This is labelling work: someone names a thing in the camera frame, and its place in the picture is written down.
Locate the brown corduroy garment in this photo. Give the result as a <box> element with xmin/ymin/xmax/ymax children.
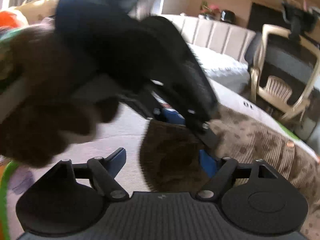
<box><xmin>139</xmin><ymin>105</ymin><xmax>319</xmax><ymax>239</ymax></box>

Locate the gloved dark hand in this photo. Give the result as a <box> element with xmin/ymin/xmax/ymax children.
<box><xmin>1</xmin><ymin>24</ymin><xmax>119</xmax><ymax>168</ymax></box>

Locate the cartoon print play mat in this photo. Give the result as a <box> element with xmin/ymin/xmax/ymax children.
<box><xmin>0</xmin><ymin>78</ymin><xmax>320</xmax><ymax>240</ymax></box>

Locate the white quilted mattress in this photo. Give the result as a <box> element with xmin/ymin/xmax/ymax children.
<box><xmin>187</xmin><ymin>43</ymin><xmax>250</xmax><ymax>94</ymax></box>

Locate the yellow plush toy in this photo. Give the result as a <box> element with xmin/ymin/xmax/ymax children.
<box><xmin>1</xmin><ymin>0</ymin><xmax>59</xmax><ymax>29</ymax></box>

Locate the white waste bin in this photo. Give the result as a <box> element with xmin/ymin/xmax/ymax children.
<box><xmin>294</xmin><ymin>116</ymin><xmax>319</xmax><ymax>141</ymax></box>

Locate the beige mesh office chair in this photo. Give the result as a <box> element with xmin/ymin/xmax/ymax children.
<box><xmin>245</xmin><ymin>0</ymin><xmax>320</xmax><ymax>123</ymax></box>

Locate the beige padded headboard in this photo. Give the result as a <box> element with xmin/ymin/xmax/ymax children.
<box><xmin>163</xmin><ymin>15</ymin><xmax>255</xmax><ymax>63</ymax></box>

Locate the potted pink flower plant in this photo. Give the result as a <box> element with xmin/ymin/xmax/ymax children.
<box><xmin>200</xmin><ymin>0</ymin><xmax>221</xmax><ymax>20</ymax></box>

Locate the black round speaker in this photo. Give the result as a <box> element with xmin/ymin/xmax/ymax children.
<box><xmin>220</xmin><ymin>10</ymin><xmax>236</xmax><ymax>24</ymax></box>

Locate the black monitor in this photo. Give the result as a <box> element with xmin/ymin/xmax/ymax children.
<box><xmin>247</xmin><ymin>2</ymin><xmax>320</xmax><ymax>46</ymax></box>

